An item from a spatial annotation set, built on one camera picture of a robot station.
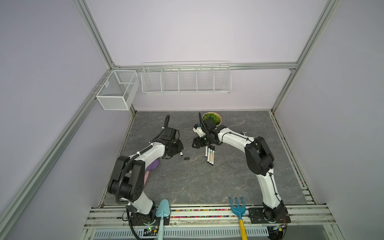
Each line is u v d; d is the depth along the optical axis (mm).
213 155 957
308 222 734
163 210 739
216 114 1026
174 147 784
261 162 556
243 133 1050
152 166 888
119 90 1018
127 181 453
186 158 946
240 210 741
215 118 1015
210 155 951
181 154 894
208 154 957
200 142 852
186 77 969
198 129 906
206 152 964
